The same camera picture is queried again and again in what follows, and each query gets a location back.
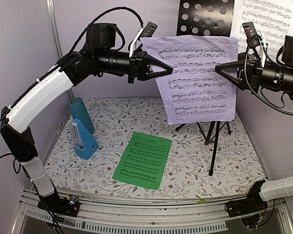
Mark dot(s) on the blue metronome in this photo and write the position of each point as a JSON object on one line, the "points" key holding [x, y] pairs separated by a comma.
{"points": [[85, 144]]}

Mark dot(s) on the black music stand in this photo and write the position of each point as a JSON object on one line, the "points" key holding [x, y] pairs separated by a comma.
{"points": [[206, 18]]}

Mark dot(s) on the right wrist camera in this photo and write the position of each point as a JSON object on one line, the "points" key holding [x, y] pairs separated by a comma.
{"points": [[255, 43]]}

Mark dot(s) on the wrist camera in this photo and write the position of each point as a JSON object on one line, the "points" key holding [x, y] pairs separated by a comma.
{"points": [[255, 43], [144, 32]]}

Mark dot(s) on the white sheet music page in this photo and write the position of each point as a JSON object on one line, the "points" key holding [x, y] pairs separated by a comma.
{"points": [[272, 19]]}

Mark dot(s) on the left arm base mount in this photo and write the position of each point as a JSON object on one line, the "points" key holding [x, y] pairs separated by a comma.
{"points": [[68, 205]]}

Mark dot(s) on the teal cylinder cup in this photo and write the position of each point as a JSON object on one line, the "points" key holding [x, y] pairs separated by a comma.
{"points": [[79, 111]]}

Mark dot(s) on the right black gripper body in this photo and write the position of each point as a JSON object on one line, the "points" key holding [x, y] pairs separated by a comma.
{"points": [[255, 72]]}

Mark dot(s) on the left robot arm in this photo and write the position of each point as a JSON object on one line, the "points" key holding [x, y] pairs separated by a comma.
{"points": [[97, 56]]}

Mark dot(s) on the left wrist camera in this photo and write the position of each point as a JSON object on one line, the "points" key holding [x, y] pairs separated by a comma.
{"points": [[144, 32]]}

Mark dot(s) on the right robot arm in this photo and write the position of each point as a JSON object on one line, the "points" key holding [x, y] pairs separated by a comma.
{"points": [[276, 76]]}

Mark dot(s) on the floral table mat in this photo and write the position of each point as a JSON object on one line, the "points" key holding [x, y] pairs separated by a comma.
{"points": [[193, 169]]}

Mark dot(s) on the left aluminium frame post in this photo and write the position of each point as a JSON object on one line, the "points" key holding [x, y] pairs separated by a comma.
{"points": [[53, 27]]}

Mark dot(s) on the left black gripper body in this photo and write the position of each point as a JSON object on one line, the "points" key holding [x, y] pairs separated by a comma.
{"points": [[136, 64]]}

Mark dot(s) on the aluminium front rail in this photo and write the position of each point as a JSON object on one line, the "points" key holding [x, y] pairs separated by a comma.
{"points": [[103, 214]]}

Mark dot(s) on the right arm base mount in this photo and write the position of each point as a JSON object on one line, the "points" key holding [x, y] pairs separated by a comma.
{"points": [[252, 203]]}

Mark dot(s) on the green paper sheet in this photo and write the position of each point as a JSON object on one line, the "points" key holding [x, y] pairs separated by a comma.
{"points": [[143, 161]]}

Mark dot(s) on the purple paper sheet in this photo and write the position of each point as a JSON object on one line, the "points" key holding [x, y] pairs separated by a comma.
{"points": [[194, 92]]}

